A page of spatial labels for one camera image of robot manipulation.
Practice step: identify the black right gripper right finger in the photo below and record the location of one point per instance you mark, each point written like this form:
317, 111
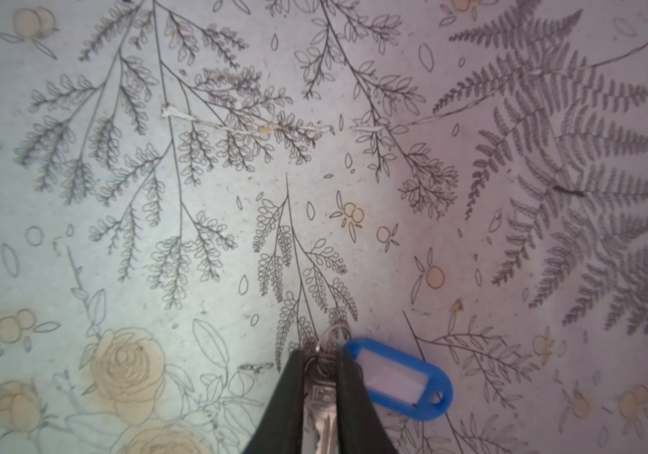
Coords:
359, 427

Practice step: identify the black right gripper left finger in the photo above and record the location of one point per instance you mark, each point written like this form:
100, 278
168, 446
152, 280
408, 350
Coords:
280, 431

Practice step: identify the key with blue tag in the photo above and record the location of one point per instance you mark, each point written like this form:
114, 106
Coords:
394, 380

